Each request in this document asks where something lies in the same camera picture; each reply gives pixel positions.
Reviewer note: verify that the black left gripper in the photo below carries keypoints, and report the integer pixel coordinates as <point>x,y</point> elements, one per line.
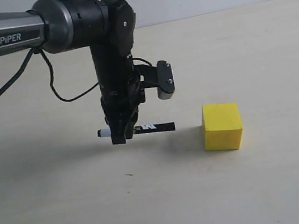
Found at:
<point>121,104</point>

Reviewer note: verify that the black and white marker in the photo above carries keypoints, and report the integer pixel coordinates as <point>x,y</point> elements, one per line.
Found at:
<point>141,129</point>

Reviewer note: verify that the yellow foam cube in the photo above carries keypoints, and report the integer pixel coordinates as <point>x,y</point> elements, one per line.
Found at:
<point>222,126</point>

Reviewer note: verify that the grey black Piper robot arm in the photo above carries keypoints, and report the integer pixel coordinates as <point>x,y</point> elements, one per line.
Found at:
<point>106,27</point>

